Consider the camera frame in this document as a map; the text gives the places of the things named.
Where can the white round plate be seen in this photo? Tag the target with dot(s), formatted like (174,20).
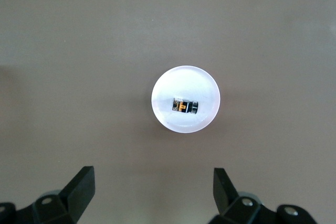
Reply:
(183,82)

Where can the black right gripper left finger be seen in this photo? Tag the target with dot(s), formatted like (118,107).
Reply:
(78,192)

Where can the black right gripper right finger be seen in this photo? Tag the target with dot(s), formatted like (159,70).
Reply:
(225,197)

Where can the orange push button switch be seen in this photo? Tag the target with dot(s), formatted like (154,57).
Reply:
(185,106)

